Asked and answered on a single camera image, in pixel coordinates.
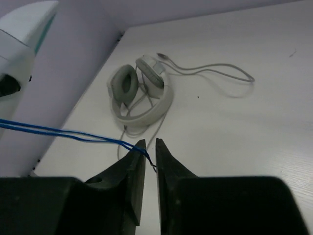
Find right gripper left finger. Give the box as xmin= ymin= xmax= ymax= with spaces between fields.
xmin=85 ymin=150 xmax=146 ymax=227

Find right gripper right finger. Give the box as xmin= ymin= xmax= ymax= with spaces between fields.
xmin=156 ymin=138 xmax=198 ymax=235

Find blue headphone cable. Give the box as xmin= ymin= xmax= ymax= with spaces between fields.
xmin=0 ymin=118 xmax=157 ymax=172

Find teal white headphones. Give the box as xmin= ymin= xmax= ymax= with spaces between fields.
xmin=0 ymin=0 xmax=59 ymax=120

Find grey white headphones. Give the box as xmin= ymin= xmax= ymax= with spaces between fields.
xmin=107 ymin=55 xmax=174 ymax=127

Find grey headphone cable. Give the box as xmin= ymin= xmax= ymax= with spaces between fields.
xmin=116 ymin=53 xmax=255 ymax=162

